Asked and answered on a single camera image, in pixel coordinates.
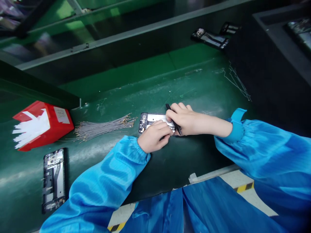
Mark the person's right thumb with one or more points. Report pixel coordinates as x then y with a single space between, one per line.
170 119

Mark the person's left index finger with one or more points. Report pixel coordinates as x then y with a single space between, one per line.
167 134

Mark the stack of white strips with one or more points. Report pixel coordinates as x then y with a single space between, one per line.
29 133

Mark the person's body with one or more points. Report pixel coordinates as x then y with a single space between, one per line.
194 208

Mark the grey metal rail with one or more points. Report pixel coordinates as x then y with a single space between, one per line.
80 46

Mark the red plastic bin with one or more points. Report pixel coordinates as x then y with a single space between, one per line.
46 126

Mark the black phone frame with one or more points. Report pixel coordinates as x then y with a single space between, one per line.
54 179
210 38
229 28
149 119

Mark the person's left fingers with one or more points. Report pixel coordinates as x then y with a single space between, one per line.
162 143

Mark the person's right fingers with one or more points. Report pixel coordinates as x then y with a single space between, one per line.
181 107

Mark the person's right hand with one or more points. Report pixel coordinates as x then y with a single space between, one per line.
192 121

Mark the black tray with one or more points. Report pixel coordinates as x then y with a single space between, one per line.
286 31

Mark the person's left thumb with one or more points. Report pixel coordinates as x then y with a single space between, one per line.
162 123

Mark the person's left hand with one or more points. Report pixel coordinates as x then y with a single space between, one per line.
151 138

